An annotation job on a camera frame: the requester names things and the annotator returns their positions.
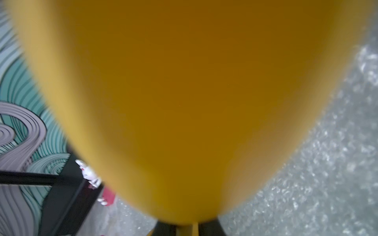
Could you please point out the bubble yellow glass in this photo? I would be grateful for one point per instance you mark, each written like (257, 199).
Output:
(186, 108)

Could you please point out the black ribbed case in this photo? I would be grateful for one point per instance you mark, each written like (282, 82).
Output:
(68, 202)

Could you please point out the white bunny phone stand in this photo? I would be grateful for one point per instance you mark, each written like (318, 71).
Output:
(107, 197)

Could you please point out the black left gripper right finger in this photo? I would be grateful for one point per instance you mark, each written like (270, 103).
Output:
(211, 228)

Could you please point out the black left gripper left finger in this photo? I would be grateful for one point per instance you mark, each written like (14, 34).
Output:
(163, 229)

